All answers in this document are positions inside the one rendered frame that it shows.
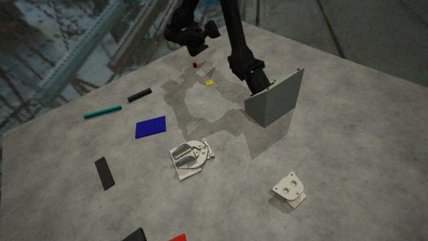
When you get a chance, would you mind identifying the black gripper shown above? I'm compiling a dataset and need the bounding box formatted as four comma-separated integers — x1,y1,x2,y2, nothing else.
187,20,221,57

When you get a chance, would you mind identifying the teal flat bar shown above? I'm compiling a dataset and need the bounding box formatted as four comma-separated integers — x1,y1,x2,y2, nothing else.
84,106,122,119

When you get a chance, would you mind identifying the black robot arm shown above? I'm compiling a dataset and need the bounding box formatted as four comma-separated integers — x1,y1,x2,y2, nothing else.
164,0,274,96

